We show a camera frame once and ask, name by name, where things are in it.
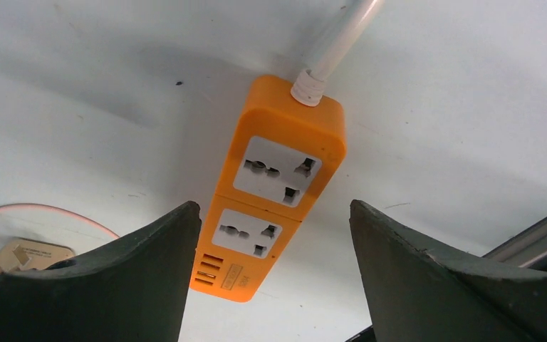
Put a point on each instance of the orange power strip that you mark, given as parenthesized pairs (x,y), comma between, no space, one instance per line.
(281,158)

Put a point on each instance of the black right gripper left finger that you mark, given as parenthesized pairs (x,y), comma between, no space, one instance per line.
(131,289)

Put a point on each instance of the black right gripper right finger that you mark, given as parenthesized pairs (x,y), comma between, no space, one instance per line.
(434,292)

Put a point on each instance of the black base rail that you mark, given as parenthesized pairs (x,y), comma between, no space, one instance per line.
(537,245)

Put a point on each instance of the beige cube socket adapter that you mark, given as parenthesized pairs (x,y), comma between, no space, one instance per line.
(25,254)

